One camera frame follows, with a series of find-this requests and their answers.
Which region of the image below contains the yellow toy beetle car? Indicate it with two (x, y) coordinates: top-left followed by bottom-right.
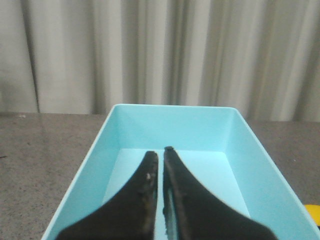
(304, 204), (320, 228)

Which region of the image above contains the light blue storage box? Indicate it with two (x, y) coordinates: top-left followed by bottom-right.
(43, 104), (320, 240)

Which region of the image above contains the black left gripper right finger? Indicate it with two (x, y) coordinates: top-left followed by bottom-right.
(163, 146), (277, 240)

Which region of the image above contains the grey pleated curtain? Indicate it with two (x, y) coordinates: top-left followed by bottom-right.
(0, 0), (320, 121)

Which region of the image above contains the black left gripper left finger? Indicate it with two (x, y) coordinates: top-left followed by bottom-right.
(57, 151), (159, 240)

